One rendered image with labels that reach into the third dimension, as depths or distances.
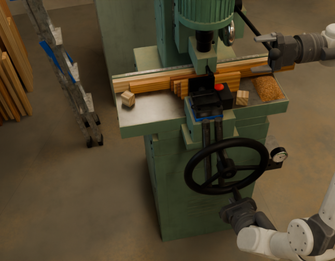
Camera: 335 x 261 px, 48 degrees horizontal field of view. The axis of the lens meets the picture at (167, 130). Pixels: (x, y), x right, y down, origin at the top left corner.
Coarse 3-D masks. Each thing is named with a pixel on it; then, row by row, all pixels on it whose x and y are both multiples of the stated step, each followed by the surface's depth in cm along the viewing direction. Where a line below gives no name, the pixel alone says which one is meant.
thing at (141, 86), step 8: (256, 64) 141; (264, 64) 141; (224, 72) 139; (240, 72) 140; (248, 72) 141; (264, 72) 143; (144, 80) 137; (152, 80) 137; (160, 80) 137; (168, 80) 137; (136, 88) 137; (144, 88) 137; (152, 88) 138; (160, 88) 139; (168, 88) 140
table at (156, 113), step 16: (240, 80) 141; (144, 96) 137; (160, 96) 137; (176, 96) 137; (256, 96) 135; (128, 112) 132; (144, 112) 132; (160, 112) 132; (176, 112) 131; (240, 112) 133; (256, 112) 135; (272, 112) 136; (128, 128) 129; (144, 128) 130; (160, 128) 132; (176, 128) 133; (192, 144) 126
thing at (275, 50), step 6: (240, 0) 133; (234, 6) 133; (240, 6) 134; (240, 12) 129; (246, 18) 125; (252, 24) 121; (252, 30) 119; (264, 42) 112; (270, 48) 109; (276, 48) 107; (270, 54) 106; (276, 54) 105; (276, 60) 107
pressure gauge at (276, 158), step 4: (276, 148) 146; (280, 148) 146; (284, 148) 147; (272, 152) 147; (276, 152) 145; (280, 152) 145; (284, 152) 145; (272, 156) 147; (276, 156) 146; (280, 156) 147; (284, 156) 147; (272, 160) 147; (276, 160) 148; (280, 160) 149
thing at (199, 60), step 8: (192, 40) 134; (192, 48) 132; (192, 56) 134; (200, 56) 128; (208, 56) 128; (216, 56) 128; (200, 64) 129; (208, 64) 130; (216, 64) 130; (200, 72) 132
